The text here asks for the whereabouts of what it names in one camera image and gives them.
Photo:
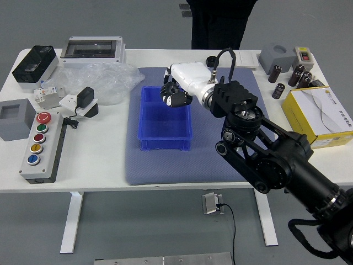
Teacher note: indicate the black power adapter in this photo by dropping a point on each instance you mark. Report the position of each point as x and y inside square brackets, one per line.
[85, 96]

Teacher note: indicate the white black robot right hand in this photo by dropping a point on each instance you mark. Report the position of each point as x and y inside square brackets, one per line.
[190, 74]

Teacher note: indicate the black cylindrical capacitor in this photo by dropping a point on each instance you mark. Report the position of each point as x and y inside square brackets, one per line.
[275, 74]
[278, 91]
[299, 68]
[294, 78]
[304, 82]
[307, 75]

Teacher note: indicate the grey metal floor bracket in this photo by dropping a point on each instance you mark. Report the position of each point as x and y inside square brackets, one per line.
[184, 11]

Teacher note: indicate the grey enclosure with clear window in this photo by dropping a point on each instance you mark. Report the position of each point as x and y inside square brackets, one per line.
[92, 52]

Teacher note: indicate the grey push button control box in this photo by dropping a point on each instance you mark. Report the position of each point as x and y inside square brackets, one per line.
[41, 165]

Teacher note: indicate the white box with black lid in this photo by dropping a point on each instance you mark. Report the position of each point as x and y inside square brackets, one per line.
[33, 67]

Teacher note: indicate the white table leg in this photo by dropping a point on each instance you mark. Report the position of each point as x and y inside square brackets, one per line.
[267, 220]
[72, 220]

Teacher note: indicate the big black gear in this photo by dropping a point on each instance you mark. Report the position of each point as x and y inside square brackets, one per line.
[169, 89]

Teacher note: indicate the person's body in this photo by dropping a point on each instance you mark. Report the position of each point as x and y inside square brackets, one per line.
[218, 25]

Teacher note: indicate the grey metal mounting rail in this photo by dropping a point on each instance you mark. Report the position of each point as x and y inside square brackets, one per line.
[49, 103]

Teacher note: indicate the beige switch box red button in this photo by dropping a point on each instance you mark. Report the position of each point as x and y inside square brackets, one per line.
[304, 56]

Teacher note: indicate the grey block with round hole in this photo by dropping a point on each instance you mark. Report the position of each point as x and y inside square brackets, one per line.
[275, 58]

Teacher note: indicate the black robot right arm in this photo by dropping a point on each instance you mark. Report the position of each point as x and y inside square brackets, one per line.
[275, 163]

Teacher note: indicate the blue-grey padded mat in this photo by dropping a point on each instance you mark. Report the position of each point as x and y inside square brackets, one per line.
[165, 168]

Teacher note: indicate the white socket plate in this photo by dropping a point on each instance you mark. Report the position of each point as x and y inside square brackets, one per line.
[67, 101]

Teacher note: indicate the small black flat packet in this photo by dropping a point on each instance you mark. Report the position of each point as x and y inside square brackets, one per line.
[317, 83]

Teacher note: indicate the black socket base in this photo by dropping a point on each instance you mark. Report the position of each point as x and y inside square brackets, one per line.
[93, 111]

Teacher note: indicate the white wall switch plate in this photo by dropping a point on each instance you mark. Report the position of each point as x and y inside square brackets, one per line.
[246, 59]

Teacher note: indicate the silver floor socket box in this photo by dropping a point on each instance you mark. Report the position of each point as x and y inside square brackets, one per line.
[210, 203]

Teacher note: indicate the grey block with square hole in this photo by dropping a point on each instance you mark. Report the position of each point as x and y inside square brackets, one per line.
[16, 127]

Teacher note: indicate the yellow white cardboard box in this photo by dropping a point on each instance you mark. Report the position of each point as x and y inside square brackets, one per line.
[317, 116]

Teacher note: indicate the clear plastic bag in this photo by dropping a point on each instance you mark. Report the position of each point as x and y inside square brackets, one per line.
[110, 80]

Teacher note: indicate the black round plastic nut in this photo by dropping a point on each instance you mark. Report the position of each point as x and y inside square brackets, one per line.
[210, 61]

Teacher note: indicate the blue plastic bin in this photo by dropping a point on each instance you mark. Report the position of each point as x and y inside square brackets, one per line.
[165, 129]

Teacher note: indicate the white circuit breaker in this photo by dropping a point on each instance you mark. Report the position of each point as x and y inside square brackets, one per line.
[45, 91]

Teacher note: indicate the grey metal plate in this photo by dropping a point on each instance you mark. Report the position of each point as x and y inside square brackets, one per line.
[165, 260]

